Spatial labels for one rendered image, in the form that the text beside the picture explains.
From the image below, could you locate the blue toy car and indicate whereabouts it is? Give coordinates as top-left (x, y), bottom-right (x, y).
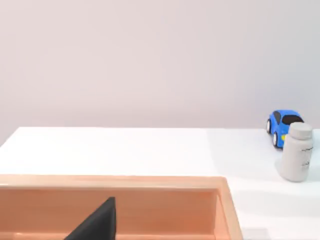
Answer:
top-left (265, 109), bottom-right (305, 150)

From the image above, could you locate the shallow salmon-coloured box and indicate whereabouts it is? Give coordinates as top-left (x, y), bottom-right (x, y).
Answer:
top-left (0, 174), bottom-right (244, 240)

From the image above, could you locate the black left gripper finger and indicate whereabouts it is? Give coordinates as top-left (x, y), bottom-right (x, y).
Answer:
top-left (63, 196), bottom-right (117, 240)

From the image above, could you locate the pale grey bottle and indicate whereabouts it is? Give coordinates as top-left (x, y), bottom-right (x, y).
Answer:
top-left (279, 122), bottom-right (315, 183)

